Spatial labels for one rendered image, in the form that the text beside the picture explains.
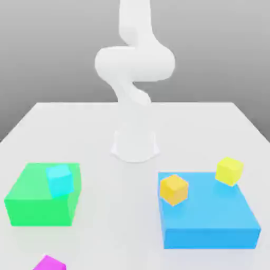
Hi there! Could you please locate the small yellow cube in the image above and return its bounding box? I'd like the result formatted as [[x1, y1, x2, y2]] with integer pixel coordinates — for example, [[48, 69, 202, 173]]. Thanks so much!
[[215, 157, 244, 187]]

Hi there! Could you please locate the small cyan cube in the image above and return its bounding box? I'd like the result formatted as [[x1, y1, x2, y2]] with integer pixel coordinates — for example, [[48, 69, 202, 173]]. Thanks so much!
[[46, 164, 75, 199]]

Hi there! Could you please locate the large green box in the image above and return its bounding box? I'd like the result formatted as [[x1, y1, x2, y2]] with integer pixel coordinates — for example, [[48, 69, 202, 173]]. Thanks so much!
[[4, 162, 82, 227]]

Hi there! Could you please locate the large blue box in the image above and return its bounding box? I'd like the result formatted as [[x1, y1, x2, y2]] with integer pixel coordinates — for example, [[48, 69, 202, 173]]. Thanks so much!
[[158, 171, 262, 250]]

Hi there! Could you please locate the small orange cube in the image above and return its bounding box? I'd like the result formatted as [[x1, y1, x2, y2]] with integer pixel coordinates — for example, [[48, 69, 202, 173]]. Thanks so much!
[[160, 174, 189, 206]]

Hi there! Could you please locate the small magenta cube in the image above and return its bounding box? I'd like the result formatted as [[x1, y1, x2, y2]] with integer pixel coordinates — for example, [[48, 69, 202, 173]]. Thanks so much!
[[32, 255, 67, 270]]

